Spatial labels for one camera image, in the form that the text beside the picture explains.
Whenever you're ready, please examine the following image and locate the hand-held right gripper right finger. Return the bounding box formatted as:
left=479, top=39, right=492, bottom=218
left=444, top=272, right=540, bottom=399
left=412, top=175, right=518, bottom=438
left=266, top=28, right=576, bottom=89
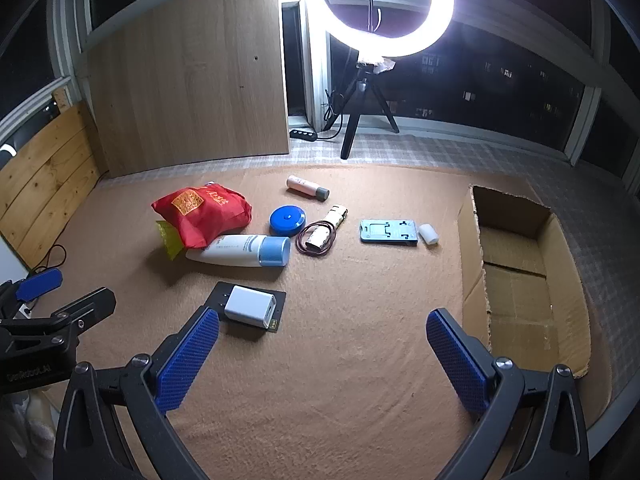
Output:
left=426, top=308, right=591, bottom=480

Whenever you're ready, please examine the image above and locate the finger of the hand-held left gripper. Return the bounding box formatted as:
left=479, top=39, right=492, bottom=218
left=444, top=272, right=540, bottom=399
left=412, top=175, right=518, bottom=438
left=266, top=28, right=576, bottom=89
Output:
left=0, top=287, right=117, bottom=356
left=0, top=268, right=63, bottom=311

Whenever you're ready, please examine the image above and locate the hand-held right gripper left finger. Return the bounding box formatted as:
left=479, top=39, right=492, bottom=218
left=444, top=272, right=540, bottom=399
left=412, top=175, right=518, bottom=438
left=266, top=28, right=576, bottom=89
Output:
left=52, top=306, right=221, bottom=480

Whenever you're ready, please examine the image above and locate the cardboard box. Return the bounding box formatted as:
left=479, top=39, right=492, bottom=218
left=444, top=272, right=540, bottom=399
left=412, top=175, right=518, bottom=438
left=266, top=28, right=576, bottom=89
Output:
left=457, top=185, right=593, bottom=378

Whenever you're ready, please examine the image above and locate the white charger adapter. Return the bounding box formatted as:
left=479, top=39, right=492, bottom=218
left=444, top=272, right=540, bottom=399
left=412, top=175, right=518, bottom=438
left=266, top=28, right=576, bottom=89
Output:
left=223, top=285, right=279, bottom=330

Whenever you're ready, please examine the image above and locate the yellow shuttlecock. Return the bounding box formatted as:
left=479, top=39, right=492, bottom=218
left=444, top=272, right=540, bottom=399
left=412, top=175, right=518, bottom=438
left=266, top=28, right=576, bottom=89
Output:
left=155, top=220, right=188, bottom=261

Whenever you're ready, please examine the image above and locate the white bottle with blue cap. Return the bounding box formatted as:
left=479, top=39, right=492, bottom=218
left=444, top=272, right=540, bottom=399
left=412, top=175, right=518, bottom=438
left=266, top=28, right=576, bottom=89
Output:
left=185, top=234, right=292, bottom=268

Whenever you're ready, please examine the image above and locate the blue phone stand plate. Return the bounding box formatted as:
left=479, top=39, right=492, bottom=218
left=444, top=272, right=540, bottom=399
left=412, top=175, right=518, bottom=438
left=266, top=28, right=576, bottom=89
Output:
left=359, top=219, right=419, bottom=246

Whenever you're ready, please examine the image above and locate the red plastic bag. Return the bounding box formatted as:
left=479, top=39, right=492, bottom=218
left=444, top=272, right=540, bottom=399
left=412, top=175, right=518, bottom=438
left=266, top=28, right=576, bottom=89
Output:
left=151, top=185, right=253, bottom=250

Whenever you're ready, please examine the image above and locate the brown hair tie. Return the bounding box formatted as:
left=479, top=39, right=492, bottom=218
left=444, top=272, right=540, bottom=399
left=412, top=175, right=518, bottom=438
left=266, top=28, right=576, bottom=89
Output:
left=296, top=220, right=340, bottom=257

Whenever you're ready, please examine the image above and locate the blue round tape measure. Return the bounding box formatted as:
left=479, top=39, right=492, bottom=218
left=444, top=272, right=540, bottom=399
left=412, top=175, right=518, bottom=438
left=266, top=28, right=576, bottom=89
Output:
left=269, top=206, right=307, bottom=237

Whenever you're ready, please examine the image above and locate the patterned white lighter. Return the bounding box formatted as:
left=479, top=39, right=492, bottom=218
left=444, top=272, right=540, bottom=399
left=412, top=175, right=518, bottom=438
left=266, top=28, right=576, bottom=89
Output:
left=306, top=204, right=348, bottom=253

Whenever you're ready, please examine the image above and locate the pink bottle with grey cap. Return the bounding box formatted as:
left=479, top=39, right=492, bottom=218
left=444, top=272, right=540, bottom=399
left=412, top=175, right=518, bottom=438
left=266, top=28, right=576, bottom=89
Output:
left=286, top=175, right=331, bottom=202

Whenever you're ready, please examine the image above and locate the black card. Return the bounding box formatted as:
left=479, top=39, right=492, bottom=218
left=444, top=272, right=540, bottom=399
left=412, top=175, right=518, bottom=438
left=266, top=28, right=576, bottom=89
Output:
left=202, top=281, right=287, bottom=343

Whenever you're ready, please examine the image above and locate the pine plank panel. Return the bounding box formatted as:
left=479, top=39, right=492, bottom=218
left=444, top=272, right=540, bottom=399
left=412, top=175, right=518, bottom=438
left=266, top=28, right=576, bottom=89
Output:
left=0, top=102, right=101, bottom=261

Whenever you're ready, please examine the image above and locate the light wooden board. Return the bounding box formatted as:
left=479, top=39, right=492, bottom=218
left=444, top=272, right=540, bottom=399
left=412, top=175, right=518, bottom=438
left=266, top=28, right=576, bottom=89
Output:
left=82, top=0, right=292, bottom=178

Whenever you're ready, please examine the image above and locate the thin black floor cable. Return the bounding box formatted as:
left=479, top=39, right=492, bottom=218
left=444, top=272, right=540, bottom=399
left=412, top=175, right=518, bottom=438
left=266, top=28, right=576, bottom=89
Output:
left=30, top=244, right=68, bottom=272

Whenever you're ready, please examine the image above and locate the black power cable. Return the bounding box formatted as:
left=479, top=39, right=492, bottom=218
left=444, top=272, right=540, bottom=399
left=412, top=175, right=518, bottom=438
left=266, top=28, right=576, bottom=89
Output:
left=316, top=89, right=347, bottom=139

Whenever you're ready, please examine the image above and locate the white ring light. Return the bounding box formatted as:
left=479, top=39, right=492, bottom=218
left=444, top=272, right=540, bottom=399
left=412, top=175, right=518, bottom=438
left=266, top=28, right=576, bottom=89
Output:
left=320, top=0, right=455, bottom=59

